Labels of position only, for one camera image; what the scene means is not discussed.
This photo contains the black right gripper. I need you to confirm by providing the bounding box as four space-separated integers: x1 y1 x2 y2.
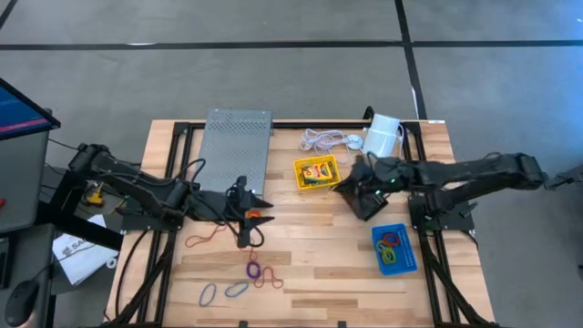
332 157 414 206

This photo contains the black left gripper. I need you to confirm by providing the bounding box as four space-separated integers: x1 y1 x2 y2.
186 176 276 249

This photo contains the yellow green crayon box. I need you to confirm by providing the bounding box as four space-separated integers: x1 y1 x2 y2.
300 161 336 186

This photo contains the white desk lamp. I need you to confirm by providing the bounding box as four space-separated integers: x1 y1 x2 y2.
362 113 403 160

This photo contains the dark desk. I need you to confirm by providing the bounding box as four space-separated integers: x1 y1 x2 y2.
0 222 58 328

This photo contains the black plastic basket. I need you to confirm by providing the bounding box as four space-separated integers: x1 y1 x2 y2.
334 175 391 223

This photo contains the yellow plastic basket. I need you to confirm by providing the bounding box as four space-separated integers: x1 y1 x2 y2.
293 154 342 190

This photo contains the grey perforated metal shelf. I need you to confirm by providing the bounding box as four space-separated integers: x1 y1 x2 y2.
199 108 273 197

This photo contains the blue plastic basket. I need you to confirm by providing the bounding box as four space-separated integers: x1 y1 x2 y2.
371 222 418 277

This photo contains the black stand leg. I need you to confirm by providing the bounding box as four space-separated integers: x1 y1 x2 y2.
36 200 124 251

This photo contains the white paper booklet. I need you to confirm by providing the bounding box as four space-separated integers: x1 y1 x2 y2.
52 213 119 287

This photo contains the grey stand foot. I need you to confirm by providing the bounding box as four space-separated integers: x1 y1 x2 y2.
546 163 583 190

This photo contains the grey cabinet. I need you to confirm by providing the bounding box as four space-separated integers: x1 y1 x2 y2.
0 129 51 234

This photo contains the black computer mouse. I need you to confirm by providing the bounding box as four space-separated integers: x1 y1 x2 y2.
4 280 41 328

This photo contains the black keyboard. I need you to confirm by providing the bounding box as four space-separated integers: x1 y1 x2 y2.
0 236 11 291

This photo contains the monitor with blue screen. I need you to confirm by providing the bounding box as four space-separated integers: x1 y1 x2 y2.
0 77 62 140

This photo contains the white coiled power cable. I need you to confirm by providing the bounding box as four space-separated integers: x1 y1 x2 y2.
299 128 364 159

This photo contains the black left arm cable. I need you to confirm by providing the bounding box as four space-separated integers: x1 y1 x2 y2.
175 157 209 190

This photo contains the yellow cable connector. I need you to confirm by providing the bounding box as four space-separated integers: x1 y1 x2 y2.
86 181 106 207

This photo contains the thin black cable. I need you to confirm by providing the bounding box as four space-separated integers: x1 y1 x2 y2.
47 136 86 154

